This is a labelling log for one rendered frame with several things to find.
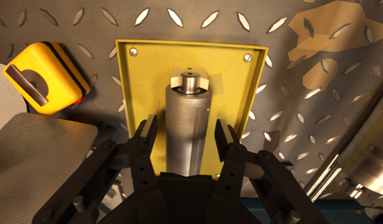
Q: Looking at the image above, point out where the shiny steel rod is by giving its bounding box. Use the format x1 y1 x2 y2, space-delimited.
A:
304 63 383 203

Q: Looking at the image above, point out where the grey brushed metal plate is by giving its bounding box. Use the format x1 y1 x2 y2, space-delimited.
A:
0 112 99 224

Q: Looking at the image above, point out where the white end-stop block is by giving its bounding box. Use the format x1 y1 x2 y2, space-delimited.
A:
170 66 210 92

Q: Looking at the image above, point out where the white flat sheet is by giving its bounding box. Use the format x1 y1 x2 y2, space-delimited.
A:
0 63 28 138

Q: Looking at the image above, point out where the yellow roller rest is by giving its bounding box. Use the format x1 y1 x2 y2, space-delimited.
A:
115 39 269 181

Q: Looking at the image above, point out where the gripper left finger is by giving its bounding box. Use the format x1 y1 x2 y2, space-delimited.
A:
31 115 169 224

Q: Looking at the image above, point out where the yellow tape measure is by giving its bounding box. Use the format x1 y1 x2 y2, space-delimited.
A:
3 41 91 117

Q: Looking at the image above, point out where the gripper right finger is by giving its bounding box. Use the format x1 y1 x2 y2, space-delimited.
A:
204 119 331 224

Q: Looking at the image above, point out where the large shiny steel drum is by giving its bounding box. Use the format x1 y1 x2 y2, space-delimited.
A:
336 93 383 197

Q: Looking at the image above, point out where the grey steel roller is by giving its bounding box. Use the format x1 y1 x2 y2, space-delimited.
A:
165 72 213 177

